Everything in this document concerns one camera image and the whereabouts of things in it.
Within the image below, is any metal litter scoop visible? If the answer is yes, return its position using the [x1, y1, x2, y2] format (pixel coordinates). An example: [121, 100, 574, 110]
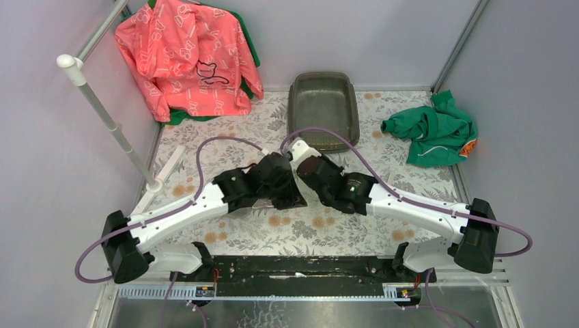
[225, 200, 274, 219]

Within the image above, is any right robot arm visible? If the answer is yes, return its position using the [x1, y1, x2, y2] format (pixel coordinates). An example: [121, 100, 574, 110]
[296, 156, 498, 282]

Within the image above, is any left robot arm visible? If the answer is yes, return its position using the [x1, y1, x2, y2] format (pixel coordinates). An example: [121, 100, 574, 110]
[101, 152, 307, 284]

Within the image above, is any grey plastic litter box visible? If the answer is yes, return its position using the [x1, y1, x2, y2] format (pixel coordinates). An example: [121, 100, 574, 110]
[287, 72, 360, 154]

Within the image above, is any floral patterned mat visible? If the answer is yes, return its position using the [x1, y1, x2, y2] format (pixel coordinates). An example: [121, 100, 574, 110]
[151, 91, 460, 256]

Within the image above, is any crumpled green garment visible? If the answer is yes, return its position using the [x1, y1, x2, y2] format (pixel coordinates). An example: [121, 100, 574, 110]
[380, 90, 478, 167]

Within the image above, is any pink hooded jacket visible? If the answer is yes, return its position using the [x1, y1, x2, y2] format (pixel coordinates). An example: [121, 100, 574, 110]
[113, 0, 265, 123]

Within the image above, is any white clothes rack pole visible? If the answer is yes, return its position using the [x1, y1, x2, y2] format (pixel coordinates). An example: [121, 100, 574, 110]
[56, 54, 185, 214]

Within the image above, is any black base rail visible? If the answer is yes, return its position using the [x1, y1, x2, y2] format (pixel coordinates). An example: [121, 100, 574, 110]
[176, 256, 437, 298]

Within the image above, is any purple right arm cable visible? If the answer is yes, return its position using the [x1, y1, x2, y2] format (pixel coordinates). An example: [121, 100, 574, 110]
[279, 126, 534, 328]

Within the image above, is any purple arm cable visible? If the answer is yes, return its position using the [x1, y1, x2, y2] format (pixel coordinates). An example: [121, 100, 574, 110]
[279, 126, 534, 328]
[74, 135, 268, 328]

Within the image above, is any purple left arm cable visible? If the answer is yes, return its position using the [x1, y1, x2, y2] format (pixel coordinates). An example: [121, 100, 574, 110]
[74, 135, 268, 328]

